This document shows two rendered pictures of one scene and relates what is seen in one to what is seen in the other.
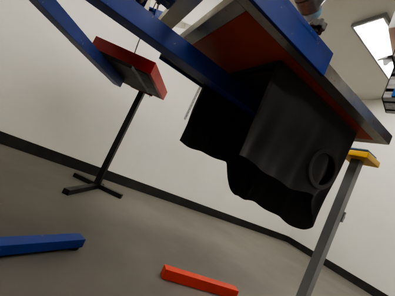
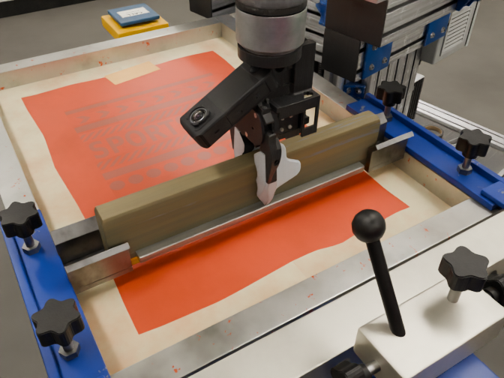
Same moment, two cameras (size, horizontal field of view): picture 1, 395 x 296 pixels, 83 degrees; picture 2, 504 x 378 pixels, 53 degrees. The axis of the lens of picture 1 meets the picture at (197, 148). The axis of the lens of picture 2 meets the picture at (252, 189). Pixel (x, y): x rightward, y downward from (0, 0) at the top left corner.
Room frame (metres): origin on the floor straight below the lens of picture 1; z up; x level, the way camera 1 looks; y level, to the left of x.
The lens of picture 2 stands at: (0.81, 0.54, 1.44)
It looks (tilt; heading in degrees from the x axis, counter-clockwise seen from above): 40 degrees down; 267
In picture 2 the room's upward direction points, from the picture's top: straight up
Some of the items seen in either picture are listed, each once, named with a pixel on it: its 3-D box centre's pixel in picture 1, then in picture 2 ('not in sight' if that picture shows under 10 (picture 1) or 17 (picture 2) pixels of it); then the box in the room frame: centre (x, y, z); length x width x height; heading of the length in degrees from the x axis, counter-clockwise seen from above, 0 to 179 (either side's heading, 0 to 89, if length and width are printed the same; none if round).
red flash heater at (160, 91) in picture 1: (135, 73); not in sight; (1.80, 0.72, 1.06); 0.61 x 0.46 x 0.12; 178
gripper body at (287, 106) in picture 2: not in sight; (273, 90); (0.76, 0.00, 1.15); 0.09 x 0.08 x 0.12; 28
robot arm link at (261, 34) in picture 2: not in sight; (268, 24); (0.77, 0.01, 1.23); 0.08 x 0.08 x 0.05
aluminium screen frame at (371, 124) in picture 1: (267, 92); (188, 136); (0.88, -0.16, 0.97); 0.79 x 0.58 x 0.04; 118
